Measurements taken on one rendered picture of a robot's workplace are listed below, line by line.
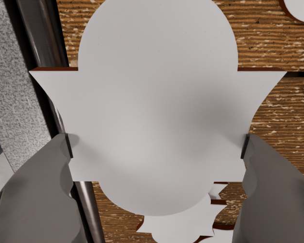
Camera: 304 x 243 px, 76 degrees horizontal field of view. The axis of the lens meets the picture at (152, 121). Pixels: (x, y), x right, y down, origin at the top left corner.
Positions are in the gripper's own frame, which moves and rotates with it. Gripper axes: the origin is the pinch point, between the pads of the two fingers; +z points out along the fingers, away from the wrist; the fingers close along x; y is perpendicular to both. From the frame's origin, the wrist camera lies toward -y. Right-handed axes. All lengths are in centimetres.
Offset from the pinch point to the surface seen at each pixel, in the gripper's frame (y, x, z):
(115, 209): 23.4, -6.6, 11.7
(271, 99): 2.8, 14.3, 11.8
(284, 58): -2.1, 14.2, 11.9
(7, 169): 101, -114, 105
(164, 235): 25.7, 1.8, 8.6
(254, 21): -5.7, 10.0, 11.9
